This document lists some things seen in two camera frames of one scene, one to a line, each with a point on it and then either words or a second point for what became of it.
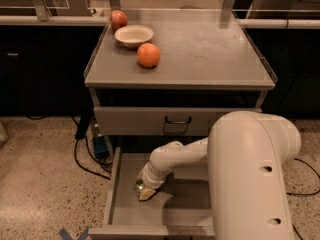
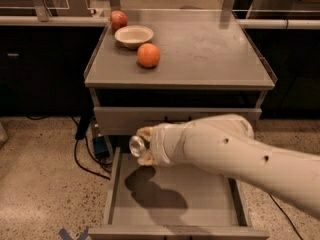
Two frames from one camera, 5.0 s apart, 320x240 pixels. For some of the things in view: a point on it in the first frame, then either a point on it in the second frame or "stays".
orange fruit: (148, 55) stays
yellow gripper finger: (141, 176) → (146, 132)
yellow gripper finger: (145, 194) → (147, 160)
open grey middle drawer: (181, 210) stays
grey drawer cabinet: (162, 79) stays
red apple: (118, 19) stays
